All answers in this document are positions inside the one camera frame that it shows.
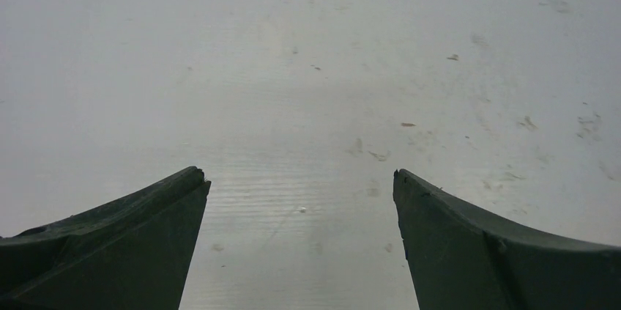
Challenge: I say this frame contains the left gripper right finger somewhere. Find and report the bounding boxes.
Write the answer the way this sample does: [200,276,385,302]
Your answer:
[393,169,620,309]

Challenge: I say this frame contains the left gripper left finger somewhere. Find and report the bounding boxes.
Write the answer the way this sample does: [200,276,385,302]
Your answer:
[1,166,210,309]

